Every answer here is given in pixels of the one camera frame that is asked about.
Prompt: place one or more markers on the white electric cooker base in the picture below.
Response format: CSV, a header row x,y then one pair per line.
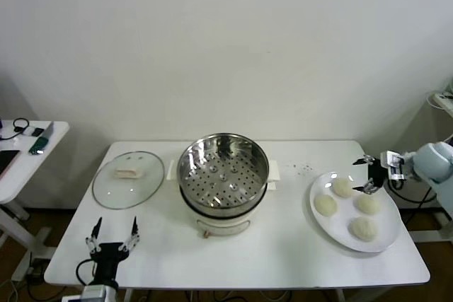
x,y
219,226

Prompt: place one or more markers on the white desk frame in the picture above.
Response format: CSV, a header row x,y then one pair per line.
x,y
424,237

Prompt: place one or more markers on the white steamed baozi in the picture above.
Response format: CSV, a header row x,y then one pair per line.
x,y
363,228
342,187
325,206
368,204

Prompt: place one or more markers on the small black device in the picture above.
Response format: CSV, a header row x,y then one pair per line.
x,y
36,132

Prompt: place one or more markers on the perforated steel steamer basket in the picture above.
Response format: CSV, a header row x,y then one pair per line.
x,y
247,189

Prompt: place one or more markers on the white side table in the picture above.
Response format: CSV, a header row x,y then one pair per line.
x,y
21,181

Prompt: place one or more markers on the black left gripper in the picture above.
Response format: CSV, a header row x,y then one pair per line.
x,y
108,252

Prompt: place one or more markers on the white power strip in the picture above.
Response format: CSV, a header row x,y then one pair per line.
x,y
444,99

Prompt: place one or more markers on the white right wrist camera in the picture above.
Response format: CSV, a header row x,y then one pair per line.
x,y
392,167

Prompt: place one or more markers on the green and grey tool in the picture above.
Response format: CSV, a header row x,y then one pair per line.
x,y
38,146

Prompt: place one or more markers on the white round plate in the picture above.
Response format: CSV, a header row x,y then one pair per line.
x,y
336,231

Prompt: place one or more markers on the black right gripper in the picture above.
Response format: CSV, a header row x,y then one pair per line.
x,y
377,174

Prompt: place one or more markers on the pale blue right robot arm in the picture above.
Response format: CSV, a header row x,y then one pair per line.
x,y
435,160

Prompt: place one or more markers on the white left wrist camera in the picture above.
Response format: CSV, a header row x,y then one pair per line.
x,y
99,293

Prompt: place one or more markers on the white table leg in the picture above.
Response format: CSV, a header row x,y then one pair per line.
x,y
340,295
126,295

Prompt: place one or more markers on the black floor adapter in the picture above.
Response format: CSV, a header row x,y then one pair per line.
x,y
33,272

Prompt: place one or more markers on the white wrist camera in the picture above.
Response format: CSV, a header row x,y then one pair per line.
x,y
99,293
392,167

